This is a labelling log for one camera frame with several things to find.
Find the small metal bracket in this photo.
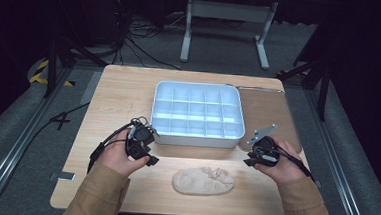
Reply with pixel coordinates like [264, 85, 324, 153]
[48, 170, 76, 184]

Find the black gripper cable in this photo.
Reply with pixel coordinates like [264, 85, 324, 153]
[271, 144, 318, 183]
[86, 119, 135, 177]

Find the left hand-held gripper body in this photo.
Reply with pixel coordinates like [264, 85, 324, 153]
[124, 116, 162, 161]

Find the aluminium floor rail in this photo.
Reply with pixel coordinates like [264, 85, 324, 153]
[295, 88, 381, 215]
[0, 63, 75, 215]

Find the white compartment organizer box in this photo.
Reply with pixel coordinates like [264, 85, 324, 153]
[148, 79, 249, 151]

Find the white metal stand frame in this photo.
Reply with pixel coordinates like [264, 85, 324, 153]
[179, 0, 279, 73]

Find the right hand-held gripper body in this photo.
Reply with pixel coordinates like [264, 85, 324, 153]
[244, 122, 283, 168]

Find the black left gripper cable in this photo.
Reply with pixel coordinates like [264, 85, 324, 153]
[86, 119, 135, 177]

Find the beige sock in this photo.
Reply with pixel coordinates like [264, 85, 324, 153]
[171, 164, 236, 198]

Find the yellow black striped tape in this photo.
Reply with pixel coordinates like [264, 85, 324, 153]
[29, 57, 77, 88]

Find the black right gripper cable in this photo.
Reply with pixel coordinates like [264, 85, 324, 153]
[271, 144, 318, 183]

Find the bundle of black floor cables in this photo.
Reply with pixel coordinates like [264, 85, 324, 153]
[109, 12, 186, 71]

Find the black tripod stand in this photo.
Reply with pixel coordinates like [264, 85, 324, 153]
[43, 33, 111, 102]
[273, 56, 333, 123]

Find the person's right hand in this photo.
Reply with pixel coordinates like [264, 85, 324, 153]
[253, 135, 310, 188]

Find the person's left hand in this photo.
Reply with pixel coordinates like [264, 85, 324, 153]
[96, 127, 152, 179]

